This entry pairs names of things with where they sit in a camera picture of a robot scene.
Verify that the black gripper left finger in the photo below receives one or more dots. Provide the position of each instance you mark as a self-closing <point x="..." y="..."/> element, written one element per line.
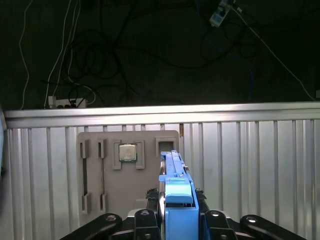
<point x="146" y="225"/>

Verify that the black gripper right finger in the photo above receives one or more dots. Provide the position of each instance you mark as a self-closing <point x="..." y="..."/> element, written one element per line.
<point x="217" y="225"/>

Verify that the hard disk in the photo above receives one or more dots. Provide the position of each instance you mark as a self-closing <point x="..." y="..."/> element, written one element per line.
<point x="178" y="200"/>

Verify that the grey parts rack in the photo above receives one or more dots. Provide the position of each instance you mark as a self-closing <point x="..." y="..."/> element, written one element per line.
<point x="125" y="190"/>

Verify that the silver CPU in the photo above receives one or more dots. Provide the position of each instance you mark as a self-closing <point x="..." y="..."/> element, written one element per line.
<point x="127" y="152"/>

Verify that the white power strip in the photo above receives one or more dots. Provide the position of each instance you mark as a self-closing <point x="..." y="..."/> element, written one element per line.
<point x="65" y="102"/>

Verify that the white blue power adapter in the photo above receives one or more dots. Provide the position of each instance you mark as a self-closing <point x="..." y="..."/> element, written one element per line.
<point x="217" y="16"/>

